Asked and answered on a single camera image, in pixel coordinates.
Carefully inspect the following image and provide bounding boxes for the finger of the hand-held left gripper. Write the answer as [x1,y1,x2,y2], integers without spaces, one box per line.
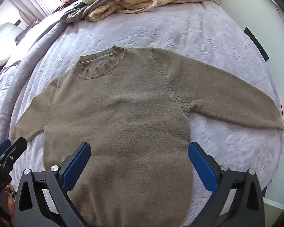
[0,139,11,161]
[0,137,28,171]

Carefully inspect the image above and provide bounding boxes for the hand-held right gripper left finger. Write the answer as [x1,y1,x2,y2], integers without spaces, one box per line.
[13,142,93,227]

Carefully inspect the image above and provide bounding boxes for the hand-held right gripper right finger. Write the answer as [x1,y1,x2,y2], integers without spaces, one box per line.
[188,142,267,227]

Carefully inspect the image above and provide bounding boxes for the brown knit sweater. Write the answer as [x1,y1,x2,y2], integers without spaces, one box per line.
[11,45,284,227]

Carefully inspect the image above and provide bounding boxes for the white round pillow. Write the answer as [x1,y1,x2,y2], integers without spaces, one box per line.
[0,38,16,67]

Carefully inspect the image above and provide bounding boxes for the grey lavender comforter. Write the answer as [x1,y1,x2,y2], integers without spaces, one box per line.
[0,16,67,128]

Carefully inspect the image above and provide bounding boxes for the grey quilted mat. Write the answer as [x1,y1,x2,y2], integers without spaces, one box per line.
[0,22,23,52]

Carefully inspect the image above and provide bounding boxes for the lavender embossed blanket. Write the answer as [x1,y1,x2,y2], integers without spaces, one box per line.
[0,0,284,219]

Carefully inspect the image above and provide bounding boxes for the lavender pleated curtain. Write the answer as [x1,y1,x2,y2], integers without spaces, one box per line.
[8,0,62,23]

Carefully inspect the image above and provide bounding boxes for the grey knit garment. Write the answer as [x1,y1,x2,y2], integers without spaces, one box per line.
[59,1,114,23]

